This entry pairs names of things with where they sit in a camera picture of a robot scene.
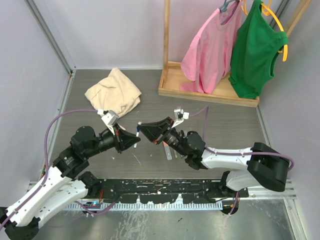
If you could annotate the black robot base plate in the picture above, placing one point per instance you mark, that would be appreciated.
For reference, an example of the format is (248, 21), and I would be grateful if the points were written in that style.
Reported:
(159, 191)

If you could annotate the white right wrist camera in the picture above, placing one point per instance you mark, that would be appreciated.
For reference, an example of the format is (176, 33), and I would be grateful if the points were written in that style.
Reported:
(180, 116)

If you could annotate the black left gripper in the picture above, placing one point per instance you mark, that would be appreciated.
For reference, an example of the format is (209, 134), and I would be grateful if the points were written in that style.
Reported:
(122, 139)

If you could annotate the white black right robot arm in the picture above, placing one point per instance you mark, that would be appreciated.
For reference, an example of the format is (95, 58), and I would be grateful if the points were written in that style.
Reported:
(254, 166)

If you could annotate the yellow clothes hanger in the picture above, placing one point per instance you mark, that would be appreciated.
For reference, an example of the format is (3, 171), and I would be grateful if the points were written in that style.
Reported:
(256, 39)

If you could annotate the grey highlighter orange tip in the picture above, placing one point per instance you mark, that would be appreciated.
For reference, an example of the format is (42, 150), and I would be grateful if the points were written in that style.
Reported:
(167, 151)

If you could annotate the wooden clothes rack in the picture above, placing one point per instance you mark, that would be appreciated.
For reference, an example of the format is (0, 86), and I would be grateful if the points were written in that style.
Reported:
(172, 76)

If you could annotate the beige cloth bag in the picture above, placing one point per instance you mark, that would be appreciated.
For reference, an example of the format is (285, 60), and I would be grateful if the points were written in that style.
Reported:
(115, 92)

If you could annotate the aluminium frame rail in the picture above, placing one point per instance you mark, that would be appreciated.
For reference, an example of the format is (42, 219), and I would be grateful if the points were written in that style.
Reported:
(41, 14)

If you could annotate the pink t-shirt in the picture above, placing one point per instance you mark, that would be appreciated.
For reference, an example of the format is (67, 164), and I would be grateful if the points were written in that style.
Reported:
(208, 58)

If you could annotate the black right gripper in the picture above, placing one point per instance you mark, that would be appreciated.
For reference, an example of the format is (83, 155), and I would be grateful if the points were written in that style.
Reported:
(154, 131)

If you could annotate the green tank top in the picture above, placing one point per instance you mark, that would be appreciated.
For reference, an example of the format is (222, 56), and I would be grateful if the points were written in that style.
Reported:
(248, 80)

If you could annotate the grey clothes hanger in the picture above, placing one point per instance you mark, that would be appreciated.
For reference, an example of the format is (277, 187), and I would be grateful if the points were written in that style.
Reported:
(228, 5)

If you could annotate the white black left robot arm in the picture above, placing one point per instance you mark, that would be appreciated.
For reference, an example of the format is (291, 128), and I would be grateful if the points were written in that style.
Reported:
(64, 182)

